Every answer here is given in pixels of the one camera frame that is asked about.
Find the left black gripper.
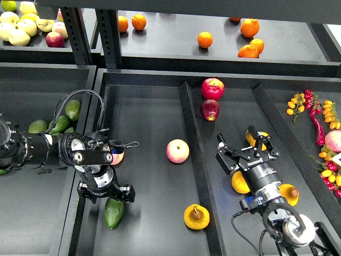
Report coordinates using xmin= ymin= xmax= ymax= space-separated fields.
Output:
xmin=77 ymin=165 xmax=135 ymax=204

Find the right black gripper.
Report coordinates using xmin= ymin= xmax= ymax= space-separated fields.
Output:
xmin=216 ymin=125 xmax=281 ymax=195

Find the dark green avocado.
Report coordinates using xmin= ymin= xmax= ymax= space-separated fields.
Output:
xmin=104 ymin=198 xmax=124 ymax=229

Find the yellow pear stem up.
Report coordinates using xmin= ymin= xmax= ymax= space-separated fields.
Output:
xmin=183 ymin=204 xmax=210 ymax=230

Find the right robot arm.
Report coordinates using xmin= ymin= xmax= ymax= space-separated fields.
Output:
xmin=216 ymin=125 xmax=340 ymax=255

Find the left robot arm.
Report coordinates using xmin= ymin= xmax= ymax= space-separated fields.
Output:
xmin=1 ymin=89 xmax=139 ymax=203

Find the yellow pear upper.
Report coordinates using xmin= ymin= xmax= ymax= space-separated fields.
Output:
xmin=246 ymin=131 xmax=269 ymax=151

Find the yellow pear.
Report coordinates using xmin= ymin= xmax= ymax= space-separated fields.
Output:
xmin=246 ymin=131 xmax=269 ymax=151
xmin=279 ymin=183 xmax=299 ymax=206
xmin=231 ymin=171 xmax=250 ymax=194

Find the yellow pear left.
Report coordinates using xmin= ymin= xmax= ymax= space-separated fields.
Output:
xmin=231 ymin=171 xmax=250 ymax=194

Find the yellow pear lower right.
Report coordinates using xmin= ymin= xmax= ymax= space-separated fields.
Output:
xmin=279 ymin=183 xmax=299 ymax=206

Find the green avocado upper middle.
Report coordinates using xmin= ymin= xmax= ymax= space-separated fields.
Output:
xmin=50 ymin=115 xmax=70 ymax=134

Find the green avocado top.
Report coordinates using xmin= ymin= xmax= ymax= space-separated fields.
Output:
xmin=65 ymin=99 xmax=82 ymax=121

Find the light green avocado round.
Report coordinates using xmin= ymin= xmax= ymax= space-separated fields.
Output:
xmin=28 ymin=119 xmax=48 ymax=133

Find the pink apple left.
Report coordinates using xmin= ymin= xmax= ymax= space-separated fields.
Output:
xmin=111 ymin=149 xmax=125 ymax=165

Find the pink apple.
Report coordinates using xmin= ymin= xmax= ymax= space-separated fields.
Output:
xmin=166 ymin=139 xmax=189 ymax=164
xmin=111 ymin=149 xmax=125 ymax=165

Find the dark red apple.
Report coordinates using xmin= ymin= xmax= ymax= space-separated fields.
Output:
xmin=200 ymin=99 xmax=220 ymax=122

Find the orange cherry tomato vine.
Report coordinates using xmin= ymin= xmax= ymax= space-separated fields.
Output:
xmin=286 ymin=93 xmax=306 ymax=123

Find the pink apple centre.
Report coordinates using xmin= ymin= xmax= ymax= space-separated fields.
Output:
xmin=166 ymin=139 xmax=189 ymax=164

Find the bright red apple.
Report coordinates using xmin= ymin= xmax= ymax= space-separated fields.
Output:
xmin=201 ymin=78 xmax=225 ymax=101

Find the red chili pepper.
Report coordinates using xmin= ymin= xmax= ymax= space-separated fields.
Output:
xmin=310 ymin=109 xmax=325 ymax=146

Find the black centre tray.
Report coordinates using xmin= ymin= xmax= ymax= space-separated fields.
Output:
xmin=70 ymin=70 xmax=340 ymax=255

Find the red cherry tomato cluster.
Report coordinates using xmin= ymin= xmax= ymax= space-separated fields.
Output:
xmin=304 ymin=89 xmax=322 ymax=115

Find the mixed cherry tomatoes lower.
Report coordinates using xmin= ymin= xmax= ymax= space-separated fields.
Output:
xmin=310 ymin=145 xmax=340 ymax=199

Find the pink apple right edge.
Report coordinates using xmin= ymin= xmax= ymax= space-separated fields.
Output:
xmin=325 ymin=130 xmax=341 ymax=153

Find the white label card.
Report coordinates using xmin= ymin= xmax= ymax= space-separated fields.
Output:
xmin=331 ymin=153 xmax=341 ymax=166

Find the black tray divider left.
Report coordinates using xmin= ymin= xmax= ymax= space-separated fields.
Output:
xmin=178 ymin=81 xmax=226 ymax=255

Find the orange front right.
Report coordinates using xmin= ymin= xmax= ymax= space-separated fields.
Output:
xmin=238 ymin=44 xmax=259 ymax=58

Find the orange small right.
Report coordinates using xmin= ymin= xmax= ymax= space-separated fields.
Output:
xmin=250 ymin=38 xmax=265 ymax=54

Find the orange centre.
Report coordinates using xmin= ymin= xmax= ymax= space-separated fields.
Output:
xmin=197 ymin=31 xmax=213 ymax=49

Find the large orange right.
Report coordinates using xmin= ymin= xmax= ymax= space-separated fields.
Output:
xmin=240 ymin=19 xmax=260 ymax=38

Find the black upper shelf tray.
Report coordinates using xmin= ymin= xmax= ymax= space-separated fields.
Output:
xmin=120 ymin=13 xmax=340 ymax=78

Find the orange hidden under shelf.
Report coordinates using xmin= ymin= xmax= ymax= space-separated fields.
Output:
xmin=229 ymin=17 xmax=241 ymax=22

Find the black upper left tray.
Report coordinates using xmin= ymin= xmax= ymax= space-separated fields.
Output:
xmin=1 ymin=31 xmax=76 ymax=64

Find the red apple on shelf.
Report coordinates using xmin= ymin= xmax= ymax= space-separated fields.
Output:
xmin=45 ymin=31 xmax=64 ymax=48

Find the green avocado by wall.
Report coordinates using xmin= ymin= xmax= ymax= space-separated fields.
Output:
xmin=64 ymin=127 xmax=76 ymax=134

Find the orange tomato string right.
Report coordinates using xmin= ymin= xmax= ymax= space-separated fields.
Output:
xmin=322 ymin=100 xmax=341 ymax=130

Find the black shelf post right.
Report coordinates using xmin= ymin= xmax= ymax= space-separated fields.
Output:
xmin=95 ymin=9 xmax=123 ymax=69

